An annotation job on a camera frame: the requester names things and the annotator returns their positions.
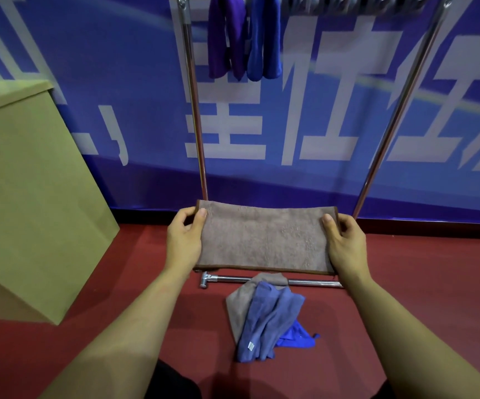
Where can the blue towel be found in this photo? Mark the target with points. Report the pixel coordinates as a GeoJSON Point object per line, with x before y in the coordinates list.
{"type": "Point", "coordinates": [264, 41]}

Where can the crumpled taupe towel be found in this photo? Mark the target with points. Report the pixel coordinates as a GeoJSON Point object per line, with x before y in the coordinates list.
{"type": "Point", "coordinates": [239, 305]}

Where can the blue banner with white print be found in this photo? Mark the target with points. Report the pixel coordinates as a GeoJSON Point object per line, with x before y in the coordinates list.
{"type": "Point", "coordinates": [119, 78]}

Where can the person's left forearm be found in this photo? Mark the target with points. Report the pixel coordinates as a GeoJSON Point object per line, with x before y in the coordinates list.
{"type": "Point", "coordinates": [127, 340]}

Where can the person's right thumb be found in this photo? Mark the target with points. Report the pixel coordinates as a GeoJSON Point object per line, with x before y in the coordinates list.
{"type": "Point", "coordinates": [331, 230]}

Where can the person's black trousers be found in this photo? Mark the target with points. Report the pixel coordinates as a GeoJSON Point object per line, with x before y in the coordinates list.
{"type": "Point", "coordinates": [173, 386]}

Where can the grey-blue towel with tag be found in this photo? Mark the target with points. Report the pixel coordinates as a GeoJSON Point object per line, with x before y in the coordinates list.
{"type": "Point", "coordinates": [264, 324]}

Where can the person's right hand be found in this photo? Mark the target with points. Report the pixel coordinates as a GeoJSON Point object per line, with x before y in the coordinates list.
{"type": "Point", "coordinates": [348, 253]}

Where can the row of metal hooks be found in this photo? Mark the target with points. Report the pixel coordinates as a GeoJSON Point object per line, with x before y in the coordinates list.
{"type": "Point", "coordinates": [348, 3]}

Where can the brown towel with dark trim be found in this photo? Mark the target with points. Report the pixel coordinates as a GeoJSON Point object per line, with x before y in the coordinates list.
{"type": "Point", "coordinates": [264, 238]}

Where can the chrome clothes rack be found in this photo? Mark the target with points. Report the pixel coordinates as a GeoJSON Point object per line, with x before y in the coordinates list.
{"type": "Point", "coordinates": [194, 120]}

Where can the person's right forearm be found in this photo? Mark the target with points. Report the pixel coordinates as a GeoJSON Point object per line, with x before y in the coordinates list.
{"type": "Point", "coordinates": [402, 340]}

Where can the person's left hand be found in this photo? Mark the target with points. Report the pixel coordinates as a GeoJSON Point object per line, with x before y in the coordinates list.
{"type": "Point", "coordinates": [181, 249]}

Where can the bright blue cloth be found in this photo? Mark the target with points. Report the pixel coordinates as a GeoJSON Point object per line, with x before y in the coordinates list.
{"type": "Point", "coordinates": [299, 339]}

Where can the purple towel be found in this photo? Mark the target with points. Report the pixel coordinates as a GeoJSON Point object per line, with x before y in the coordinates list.
{"type": "Point", "coordinates": [225, 37]}

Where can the person's left thumb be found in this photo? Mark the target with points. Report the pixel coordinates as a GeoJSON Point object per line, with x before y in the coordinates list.
{"type": "Point", "coordinates": [198, 228]}

